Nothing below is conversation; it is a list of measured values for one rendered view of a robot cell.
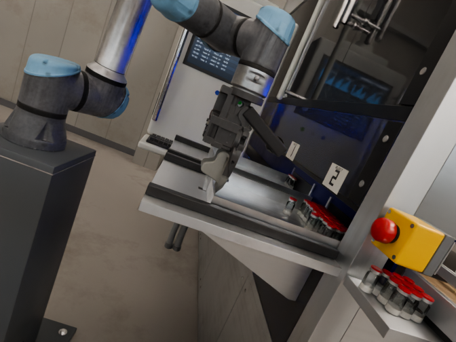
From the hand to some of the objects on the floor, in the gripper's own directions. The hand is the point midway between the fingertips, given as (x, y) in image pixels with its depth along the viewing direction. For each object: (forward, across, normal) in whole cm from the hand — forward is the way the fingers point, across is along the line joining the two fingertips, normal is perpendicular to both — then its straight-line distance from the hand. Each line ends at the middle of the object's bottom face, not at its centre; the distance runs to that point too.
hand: (219, 187), depth 63 cm
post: (+92, +10, +29) cm, 97 cm away
